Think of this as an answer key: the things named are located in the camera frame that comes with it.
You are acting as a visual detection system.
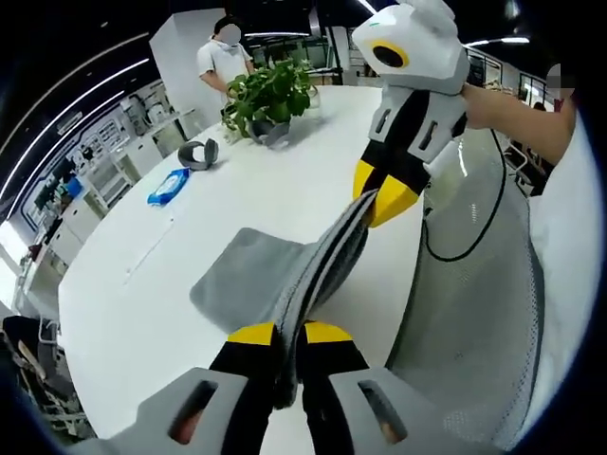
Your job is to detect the person's white shirt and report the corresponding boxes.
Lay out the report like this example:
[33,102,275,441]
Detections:
[528,106,601,428]

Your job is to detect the white table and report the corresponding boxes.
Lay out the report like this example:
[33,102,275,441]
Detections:
[56,83,428,455]

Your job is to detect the grey curved headband device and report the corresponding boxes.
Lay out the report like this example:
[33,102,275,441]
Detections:
[248,118,293,150]
[176,137,221,173]

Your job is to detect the green potted plant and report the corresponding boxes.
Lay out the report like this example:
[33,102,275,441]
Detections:
[221,58,317,139]

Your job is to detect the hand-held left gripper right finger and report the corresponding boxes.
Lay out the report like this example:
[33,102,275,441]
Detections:
[301,321,456,455]

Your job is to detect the grey towel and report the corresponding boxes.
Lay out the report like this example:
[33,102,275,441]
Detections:
[189,189,381,411]

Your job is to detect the dark office chair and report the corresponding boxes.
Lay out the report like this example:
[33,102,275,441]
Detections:
[0,315,90,436]

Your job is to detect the blue wipes packet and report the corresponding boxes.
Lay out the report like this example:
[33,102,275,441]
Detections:
[146,168,193,208]

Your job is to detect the person's right hand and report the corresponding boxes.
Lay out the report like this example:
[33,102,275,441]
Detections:
[457,82,505,131]

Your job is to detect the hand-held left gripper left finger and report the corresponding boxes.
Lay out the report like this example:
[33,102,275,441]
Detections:
[97,321,282,455]

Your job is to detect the row of white cabinets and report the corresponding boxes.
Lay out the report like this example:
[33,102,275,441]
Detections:
[9,108,193,290]

